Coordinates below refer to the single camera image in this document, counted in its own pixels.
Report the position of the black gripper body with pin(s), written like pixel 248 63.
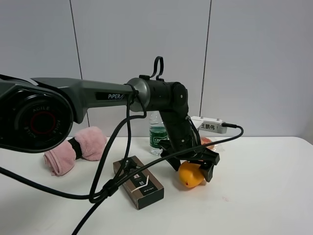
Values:
pixel 180 131

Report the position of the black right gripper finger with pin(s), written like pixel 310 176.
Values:
pixel 206 159

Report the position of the orange mango fruit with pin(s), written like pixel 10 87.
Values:
pixel 190 174

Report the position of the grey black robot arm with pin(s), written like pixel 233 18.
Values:
pixel 37 114

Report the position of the clear water bottle green label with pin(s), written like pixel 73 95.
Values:
pixel 157 133

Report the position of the brown capsule box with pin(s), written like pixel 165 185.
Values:
pixel 144 189

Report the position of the pink rolled towel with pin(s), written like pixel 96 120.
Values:
pixel 87 144

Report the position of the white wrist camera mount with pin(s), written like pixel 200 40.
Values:
pixel 213 125

